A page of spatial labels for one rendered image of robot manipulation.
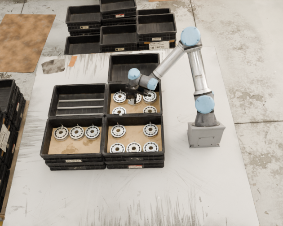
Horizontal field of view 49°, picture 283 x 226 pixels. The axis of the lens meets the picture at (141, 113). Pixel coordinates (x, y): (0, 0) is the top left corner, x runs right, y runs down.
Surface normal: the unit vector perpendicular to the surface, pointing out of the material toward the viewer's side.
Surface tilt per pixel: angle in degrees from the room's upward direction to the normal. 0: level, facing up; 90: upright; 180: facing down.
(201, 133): 90
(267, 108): 0
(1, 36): 0
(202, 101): 53
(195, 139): 90
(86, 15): 0
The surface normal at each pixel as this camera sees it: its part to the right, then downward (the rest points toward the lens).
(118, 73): -0.05, -0.58
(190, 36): -0.24, 0.04
